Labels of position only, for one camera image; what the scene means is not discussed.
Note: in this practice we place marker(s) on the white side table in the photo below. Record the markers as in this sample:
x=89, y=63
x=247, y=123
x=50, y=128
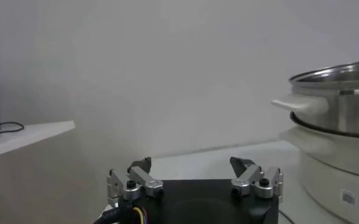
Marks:
x=30, y=137

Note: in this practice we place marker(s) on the stainless steel steamer basket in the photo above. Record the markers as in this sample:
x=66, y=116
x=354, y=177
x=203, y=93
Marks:
x=350, y=115

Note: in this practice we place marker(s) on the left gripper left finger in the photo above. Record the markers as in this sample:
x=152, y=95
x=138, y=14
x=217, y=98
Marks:
x=136, y=179

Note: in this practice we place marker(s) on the white electric cooker base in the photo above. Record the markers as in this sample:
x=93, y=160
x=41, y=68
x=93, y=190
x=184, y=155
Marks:
x=325, y=182

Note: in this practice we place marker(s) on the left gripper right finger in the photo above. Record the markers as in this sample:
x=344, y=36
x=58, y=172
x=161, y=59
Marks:
x=252, y=179

